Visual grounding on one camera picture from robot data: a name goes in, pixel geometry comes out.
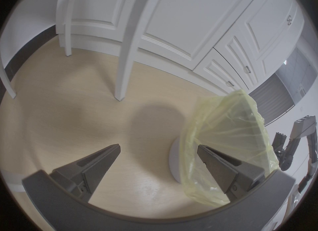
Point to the white trash bin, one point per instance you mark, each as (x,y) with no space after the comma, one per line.
(175,160)

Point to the white chair grey seat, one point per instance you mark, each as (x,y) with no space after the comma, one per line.
(128,56)

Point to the white wardrobe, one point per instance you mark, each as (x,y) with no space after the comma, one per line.
(198,14)

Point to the yellow plastic bag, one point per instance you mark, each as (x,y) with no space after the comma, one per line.
(223,125)

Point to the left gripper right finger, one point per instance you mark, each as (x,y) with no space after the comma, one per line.
(228,175)

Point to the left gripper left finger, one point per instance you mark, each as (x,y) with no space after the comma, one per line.
(92,172)

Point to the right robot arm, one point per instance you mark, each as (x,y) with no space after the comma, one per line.
(301,125)

